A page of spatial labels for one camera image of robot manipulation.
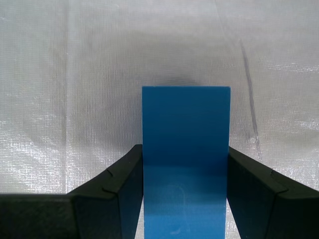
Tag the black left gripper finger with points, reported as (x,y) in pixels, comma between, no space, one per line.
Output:
(74,216)
(274,216)

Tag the blue rectangular block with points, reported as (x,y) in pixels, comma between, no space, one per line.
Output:
(185,149)

